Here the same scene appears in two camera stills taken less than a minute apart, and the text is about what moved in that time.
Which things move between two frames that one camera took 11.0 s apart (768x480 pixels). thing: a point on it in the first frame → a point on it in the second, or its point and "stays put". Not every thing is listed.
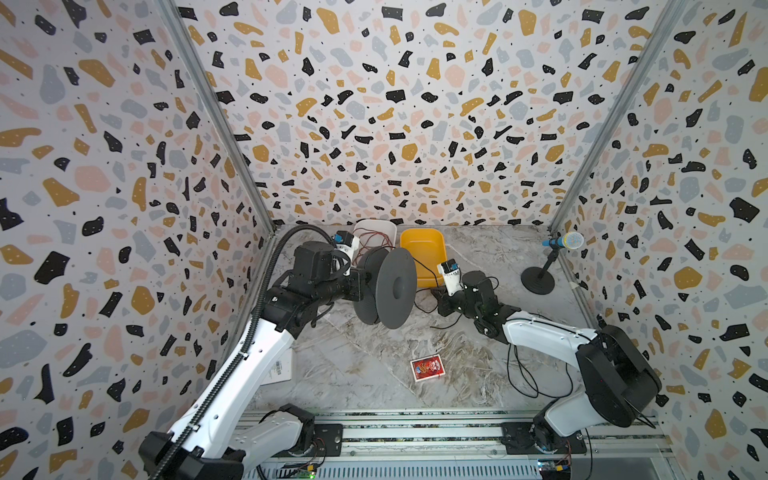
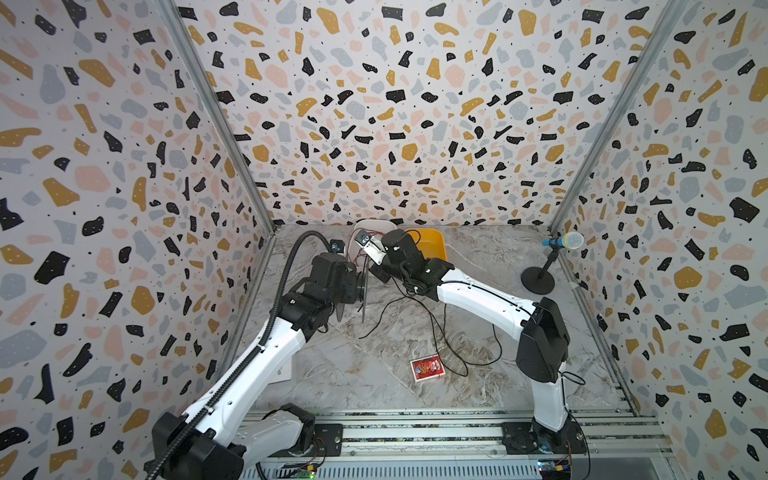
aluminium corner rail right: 667,26 stays put
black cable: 538,396 → 442,335
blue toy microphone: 570,240 stays put
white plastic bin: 374,233 stays put
